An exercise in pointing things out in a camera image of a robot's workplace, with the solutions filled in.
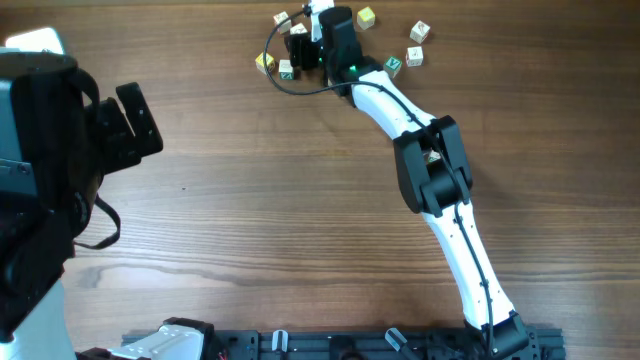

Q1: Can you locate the blue side block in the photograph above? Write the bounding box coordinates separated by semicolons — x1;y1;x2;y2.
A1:
289;23;308;35

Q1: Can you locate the green side picture block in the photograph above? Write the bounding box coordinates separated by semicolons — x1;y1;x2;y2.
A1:
427;150;441;164

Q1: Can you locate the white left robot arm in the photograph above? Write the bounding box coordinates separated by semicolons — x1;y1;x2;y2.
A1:
1;48;163;359

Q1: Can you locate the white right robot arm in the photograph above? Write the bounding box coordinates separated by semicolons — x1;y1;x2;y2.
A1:
285;1;539;359

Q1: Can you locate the green Z side block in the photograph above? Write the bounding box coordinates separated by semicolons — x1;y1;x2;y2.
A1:
278;59;295;80

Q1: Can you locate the red side block back-left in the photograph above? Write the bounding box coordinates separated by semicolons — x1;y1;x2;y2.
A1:
273;11;292;34

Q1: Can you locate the yellow top block left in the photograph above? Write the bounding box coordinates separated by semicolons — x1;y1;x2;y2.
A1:
255;52;276;75

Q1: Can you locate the yellow block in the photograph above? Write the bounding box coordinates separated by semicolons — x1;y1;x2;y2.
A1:
255;52;276;75
357;6;376;30

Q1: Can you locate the yellow top block back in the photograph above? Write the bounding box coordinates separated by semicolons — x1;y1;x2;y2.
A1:
357;6;376;30

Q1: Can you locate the green V letter block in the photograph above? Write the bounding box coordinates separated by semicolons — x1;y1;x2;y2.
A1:
383;56;403;78

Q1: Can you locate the red side picture block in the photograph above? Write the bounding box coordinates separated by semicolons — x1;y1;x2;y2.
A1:
406;46;424;67

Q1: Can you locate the tilted picture block right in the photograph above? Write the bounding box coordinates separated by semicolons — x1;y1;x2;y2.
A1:
410;20;431;44

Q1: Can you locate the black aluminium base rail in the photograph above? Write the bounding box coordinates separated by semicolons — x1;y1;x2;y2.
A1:
120;327;566;360

